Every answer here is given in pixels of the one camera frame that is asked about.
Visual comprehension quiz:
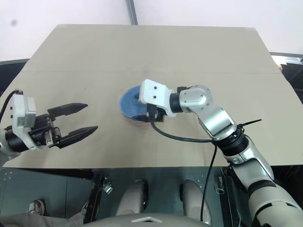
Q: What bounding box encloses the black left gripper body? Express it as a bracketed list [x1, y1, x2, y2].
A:
[30, 113, 63, 148]

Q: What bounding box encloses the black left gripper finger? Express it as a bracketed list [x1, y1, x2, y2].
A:
[47, 103, 88, 122]
[57, 125, 99, 149]

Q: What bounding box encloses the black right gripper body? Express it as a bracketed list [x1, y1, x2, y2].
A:
[145, 103, 167, 123]

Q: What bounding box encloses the pink bowl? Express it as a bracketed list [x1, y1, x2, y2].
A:
[121, 113, 155, 130]

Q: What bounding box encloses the brown cardboard table cover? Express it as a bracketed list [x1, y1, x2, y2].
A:
[0, 23, 303, 169]

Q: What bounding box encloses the metal table clamp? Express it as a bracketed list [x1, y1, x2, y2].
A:
[102, 181, 114, 194]

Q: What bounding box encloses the beige rounded robot leg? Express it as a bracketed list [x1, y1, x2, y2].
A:
[180, 179, 212, 224]
[117, 179, 149, 216]

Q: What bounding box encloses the grey cloth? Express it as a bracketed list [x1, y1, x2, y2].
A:
[0, 211, 85, 227]

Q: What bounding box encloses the black zip tie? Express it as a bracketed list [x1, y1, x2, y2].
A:
[236, 119, 262, 130]

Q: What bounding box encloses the grey robot torso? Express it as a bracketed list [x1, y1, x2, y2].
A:
[81, 209, 215, 227]

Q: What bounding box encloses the dark furniture piece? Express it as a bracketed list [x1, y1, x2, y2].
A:
[269, 51, 303, 106]

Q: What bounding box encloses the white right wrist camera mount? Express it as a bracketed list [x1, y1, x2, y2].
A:
[139, 79, 178, 118]

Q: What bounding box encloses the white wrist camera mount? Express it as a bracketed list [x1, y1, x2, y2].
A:
[10, 90, 40, 151]
[139, 79, 178, 118]

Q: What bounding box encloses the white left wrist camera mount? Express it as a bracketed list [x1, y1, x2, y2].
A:
[10, 90, 40, 151]

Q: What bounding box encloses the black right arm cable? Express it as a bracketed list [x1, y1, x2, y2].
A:
[151, 120, 220, 222]

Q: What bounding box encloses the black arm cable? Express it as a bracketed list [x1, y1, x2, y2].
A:
[151, 120, 220, 222]
[0, 89, 24, 122]

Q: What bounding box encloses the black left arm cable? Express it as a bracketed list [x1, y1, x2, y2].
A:
[0, 89, 24, 122]

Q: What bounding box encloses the black table frame leg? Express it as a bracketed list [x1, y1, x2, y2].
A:
[83, 174, 105, 225]

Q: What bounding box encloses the grey metal post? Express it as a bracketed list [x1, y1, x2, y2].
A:
[128, 0, 139, 26]

